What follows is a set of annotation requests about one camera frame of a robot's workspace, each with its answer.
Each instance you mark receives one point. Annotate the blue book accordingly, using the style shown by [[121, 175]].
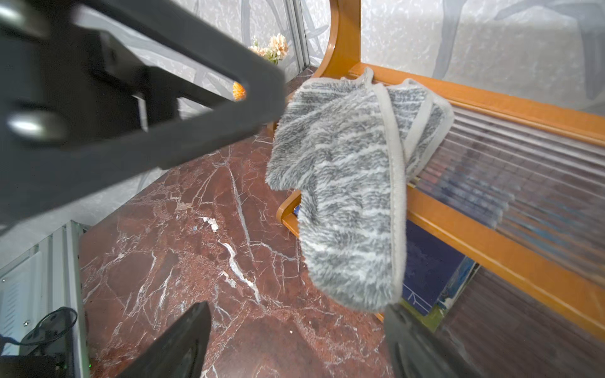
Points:
[[436, 275]]

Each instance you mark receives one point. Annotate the flower pot with orange flowers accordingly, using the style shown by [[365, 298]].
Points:
[[275, 52]]

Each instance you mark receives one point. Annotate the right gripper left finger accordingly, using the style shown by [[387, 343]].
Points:
[[180, 351]]

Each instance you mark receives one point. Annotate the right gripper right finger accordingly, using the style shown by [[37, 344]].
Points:
[[415, 352]]

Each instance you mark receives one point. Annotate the aluminium rail frame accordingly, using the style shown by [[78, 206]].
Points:
[[44, 278]]

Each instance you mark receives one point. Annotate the grey striped fluffy cloth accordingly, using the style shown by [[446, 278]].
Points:
[[351, 147]]

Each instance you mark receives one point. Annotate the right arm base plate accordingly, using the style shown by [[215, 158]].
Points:
[[47, 351]]

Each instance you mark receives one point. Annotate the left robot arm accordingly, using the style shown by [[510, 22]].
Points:
[[80, 112]]

